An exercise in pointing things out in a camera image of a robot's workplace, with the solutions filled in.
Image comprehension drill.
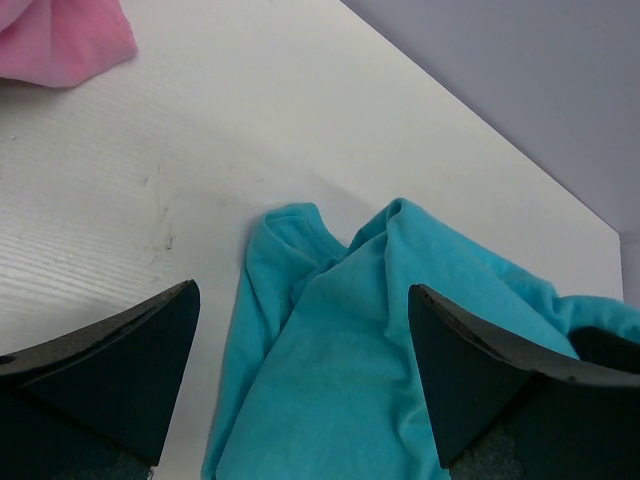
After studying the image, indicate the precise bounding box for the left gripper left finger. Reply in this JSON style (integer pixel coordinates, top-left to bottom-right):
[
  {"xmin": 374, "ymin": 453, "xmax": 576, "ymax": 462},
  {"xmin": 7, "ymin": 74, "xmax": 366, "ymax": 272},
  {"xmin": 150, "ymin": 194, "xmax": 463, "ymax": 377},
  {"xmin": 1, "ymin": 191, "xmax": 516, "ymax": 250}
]
[{"xmin": 1, "ymin": 280, "xmax": 200, "ymax": 465}]

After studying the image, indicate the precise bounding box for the pink folded t-shirt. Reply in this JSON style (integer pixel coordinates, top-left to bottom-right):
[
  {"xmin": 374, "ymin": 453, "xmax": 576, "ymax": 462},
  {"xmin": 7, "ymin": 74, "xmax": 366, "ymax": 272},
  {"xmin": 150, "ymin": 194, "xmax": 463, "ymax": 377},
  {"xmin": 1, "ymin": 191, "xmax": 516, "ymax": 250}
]
[{"xmin": 1, "ymin": 0, "xmax": 137, "ymax": 88}]

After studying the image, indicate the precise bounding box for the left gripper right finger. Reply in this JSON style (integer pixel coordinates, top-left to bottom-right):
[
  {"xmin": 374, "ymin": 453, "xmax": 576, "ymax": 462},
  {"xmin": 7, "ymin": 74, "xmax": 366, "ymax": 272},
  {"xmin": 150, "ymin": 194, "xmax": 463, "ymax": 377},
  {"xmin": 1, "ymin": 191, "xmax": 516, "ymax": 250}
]
[{"xmin": 408, "ymin": 285, "xmax": 639, "ymax": 468}]

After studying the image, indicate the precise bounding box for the teal t-shirt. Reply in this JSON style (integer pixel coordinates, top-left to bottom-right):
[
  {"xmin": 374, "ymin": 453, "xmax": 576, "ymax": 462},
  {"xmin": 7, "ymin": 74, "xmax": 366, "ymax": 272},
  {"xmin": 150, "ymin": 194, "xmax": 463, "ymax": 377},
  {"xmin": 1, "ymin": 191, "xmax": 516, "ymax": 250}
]
[{"xmin": 202, "ymin": 199, "xmax": 639, "ymax": 479}]

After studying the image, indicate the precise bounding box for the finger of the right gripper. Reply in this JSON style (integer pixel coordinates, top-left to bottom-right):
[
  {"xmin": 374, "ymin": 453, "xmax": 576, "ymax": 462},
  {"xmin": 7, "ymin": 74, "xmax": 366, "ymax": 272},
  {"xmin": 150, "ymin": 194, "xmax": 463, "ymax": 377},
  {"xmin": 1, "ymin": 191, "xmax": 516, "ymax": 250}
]
[{"xmin": 569, "ymin": 327, "xmax": 640, "ymax": 374}]

